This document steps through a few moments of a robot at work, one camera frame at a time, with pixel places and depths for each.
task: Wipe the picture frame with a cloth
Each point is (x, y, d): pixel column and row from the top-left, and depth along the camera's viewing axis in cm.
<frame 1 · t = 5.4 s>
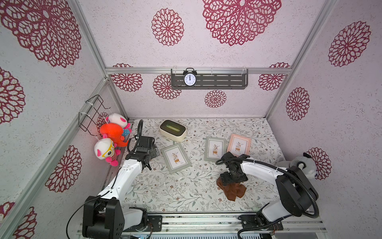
left hand: (148, 153, 86), fingers open
right hand: (229, 179, 88), fingers open
brown cloth: (232, 190, 83), point 4 cm above the table
cream tissue box: (172, 130, 108), point 6 cm above the table
white pink plush toy: (117, 118, 96), point 20 cm above the table
orange plush toy: (114, 131, 92), point 18 cm above the table
white plush with glasses: (104, 149, 81), point 20 cm above the table
grey husky plush: (306, 163, 75), point 20 cm above the table

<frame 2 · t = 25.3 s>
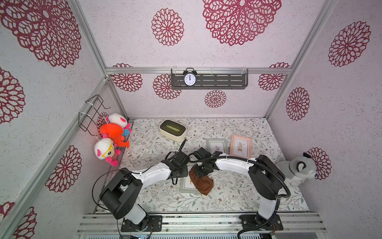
left hand: (183, 174, 90), fingers closed
right hand: (195, 172, 90), fingers closed
brown cloth: (204, 183, 85), point 4 cm above the table
the other named things where they were.

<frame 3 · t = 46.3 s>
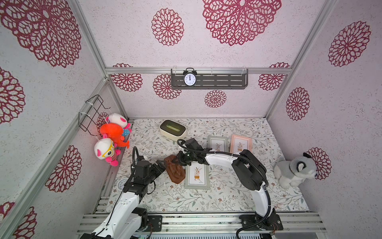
left hand: (162, 165, 86), fingers open
right hand: (170, 161, 88), fingers closed
brown cloth: (176, 173, 87), point 6 cm above the table
the other named things where they were.

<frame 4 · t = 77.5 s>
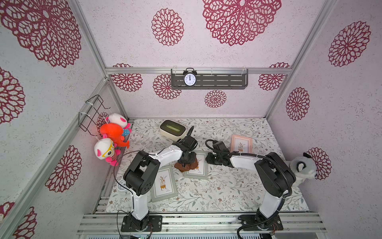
left hand: (191, 161, 94), fingers closed
right hand: (204, 157, 96), fingers closed
brown cloth: (193, 165, 92), point 4 cm above the table
the other named things where they were.

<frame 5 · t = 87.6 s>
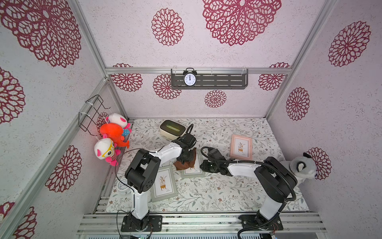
left hand: (188, 158, 95), fingers closed
right hand: (199, 166, 93), fingers closed
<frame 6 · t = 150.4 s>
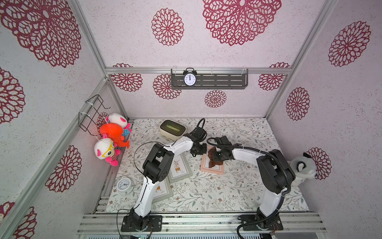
left hand: (203, 153, 99), fingers closed
right hand: (213, 156, 98), fingers closed
brown cloth: (212, 163, 95), point 3 cm above the table
the other named things where they were.

